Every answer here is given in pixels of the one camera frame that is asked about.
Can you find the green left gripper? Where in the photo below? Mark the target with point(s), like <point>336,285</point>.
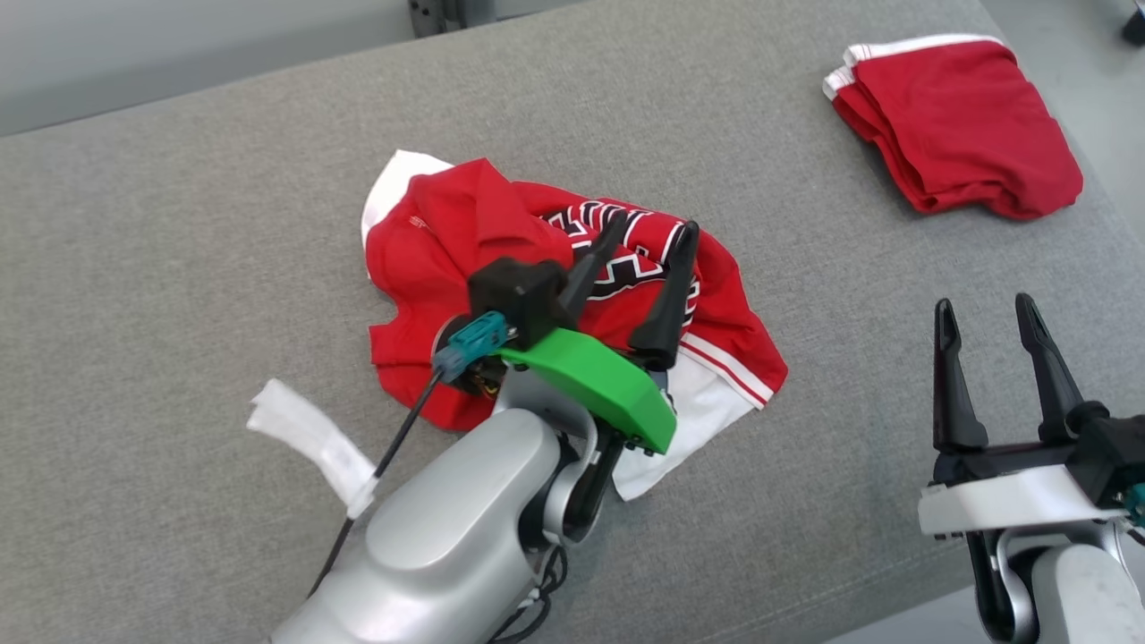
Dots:
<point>599,380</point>

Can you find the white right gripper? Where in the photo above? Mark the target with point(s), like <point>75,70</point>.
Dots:
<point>1002,501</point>

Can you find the red basketball jersey white sleeves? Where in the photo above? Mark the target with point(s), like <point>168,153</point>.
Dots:
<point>447,241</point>

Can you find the red shorts with white stripe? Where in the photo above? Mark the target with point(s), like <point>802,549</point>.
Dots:
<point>966,116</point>

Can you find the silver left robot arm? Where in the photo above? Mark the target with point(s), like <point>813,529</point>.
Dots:
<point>456,546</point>

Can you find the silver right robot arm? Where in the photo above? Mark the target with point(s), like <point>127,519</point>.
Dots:
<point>1073,599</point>

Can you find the white tape tag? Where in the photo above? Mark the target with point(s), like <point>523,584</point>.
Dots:
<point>313,438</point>

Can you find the dark object on floor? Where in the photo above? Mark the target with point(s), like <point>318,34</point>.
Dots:
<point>1136,25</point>

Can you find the grey fabric sofa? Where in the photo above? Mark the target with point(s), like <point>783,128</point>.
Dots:
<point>179,268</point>

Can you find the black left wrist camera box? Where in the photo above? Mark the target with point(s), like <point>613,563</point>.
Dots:
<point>519,291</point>

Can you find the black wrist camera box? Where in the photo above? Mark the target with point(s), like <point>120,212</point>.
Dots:
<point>1109,447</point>
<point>519,291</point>

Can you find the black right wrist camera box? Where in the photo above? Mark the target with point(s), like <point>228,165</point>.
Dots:
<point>1109,447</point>

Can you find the grey metal post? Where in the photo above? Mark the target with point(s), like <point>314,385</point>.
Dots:
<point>452,13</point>

